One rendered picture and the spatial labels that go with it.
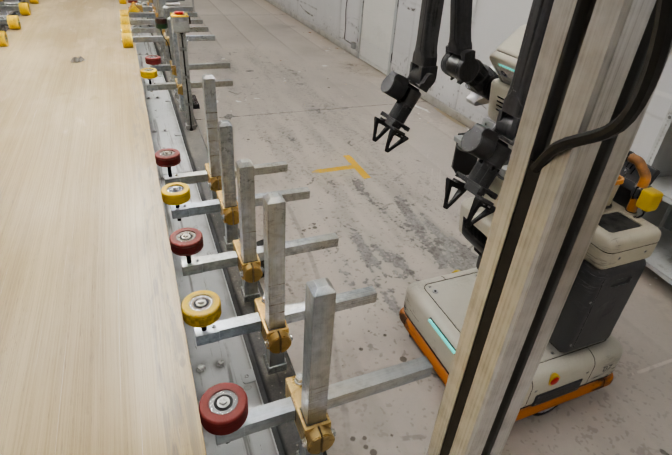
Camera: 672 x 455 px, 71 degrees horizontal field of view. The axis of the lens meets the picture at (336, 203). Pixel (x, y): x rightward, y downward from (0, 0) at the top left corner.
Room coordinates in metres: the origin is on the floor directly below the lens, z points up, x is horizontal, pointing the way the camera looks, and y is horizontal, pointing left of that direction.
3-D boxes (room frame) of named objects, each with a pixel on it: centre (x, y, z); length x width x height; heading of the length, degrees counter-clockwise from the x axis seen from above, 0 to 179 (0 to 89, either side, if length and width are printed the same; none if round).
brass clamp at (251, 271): (0.99, 0.23, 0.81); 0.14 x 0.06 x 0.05; 24
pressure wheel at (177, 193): (1.18, 0.47, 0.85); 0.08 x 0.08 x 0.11
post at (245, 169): (0.97, 0.22, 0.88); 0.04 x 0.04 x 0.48; 24
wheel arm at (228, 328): (0.80, 0.09, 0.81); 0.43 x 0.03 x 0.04; 114
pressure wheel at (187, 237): (0.95, 0.37, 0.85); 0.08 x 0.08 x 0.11
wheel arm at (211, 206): (1.26, 0.29, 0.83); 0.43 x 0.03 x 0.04; 114
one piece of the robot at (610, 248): (1.49, -0.83, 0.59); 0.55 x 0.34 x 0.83; 24
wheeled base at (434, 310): (1.45, -0.75, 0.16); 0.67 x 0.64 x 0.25; 114
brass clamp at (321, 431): (0.54, 0.02, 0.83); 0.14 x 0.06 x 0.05; 24
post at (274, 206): (0.75, 0.12, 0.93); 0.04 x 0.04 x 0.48; 24
